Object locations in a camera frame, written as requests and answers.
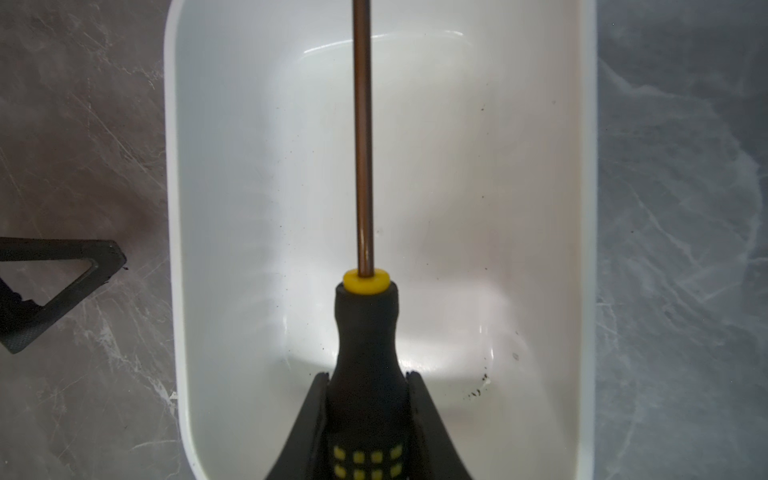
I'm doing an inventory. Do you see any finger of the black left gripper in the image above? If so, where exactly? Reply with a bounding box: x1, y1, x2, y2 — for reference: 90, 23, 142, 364
1, 237, 126, 354

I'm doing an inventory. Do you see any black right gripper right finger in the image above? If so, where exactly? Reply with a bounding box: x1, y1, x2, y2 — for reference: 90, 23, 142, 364
406, 371, 471, 480

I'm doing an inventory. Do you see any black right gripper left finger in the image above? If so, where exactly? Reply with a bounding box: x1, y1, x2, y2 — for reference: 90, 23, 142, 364
266, 373, 330, 480

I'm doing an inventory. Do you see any black yellow handled screwdriver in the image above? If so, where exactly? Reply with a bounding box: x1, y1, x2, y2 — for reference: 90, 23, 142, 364
328, 1, 410, 479

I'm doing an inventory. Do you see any white plastic bin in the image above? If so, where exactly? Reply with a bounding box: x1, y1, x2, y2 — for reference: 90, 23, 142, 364
164, 1, 597, 479

